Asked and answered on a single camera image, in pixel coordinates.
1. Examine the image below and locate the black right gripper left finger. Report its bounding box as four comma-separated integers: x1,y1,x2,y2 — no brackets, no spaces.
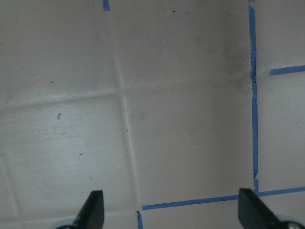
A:
58,190,105,229

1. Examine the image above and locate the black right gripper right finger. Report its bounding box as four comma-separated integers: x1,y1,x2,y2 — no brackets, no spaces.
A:
238,188,305,229

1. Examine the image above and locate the brown paper table cover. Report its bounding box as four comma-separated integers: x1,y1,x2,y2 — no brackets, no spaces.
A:
0,0,305,229

